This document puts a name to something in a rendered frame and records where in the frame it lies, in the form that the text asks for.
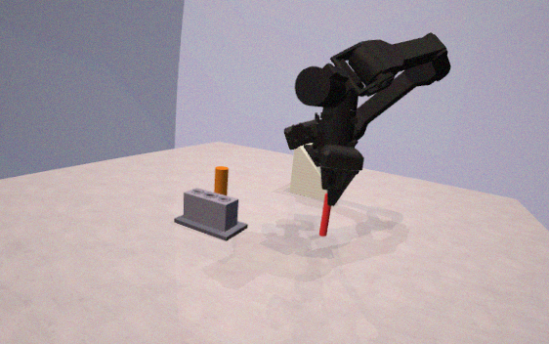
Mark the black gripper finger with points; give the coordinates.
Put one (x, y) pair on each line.
(323, 174)
(337, 182)

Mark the orange cylinder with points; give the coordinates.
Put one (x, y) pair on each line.
(221, 180)

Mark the red peg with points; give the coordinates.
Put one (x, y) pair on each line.
(324, 218)

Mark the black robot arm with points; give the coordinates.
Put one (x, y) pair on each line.
(375, 63)

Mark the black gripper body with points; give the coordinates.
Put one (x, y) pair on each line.
(339, 150)

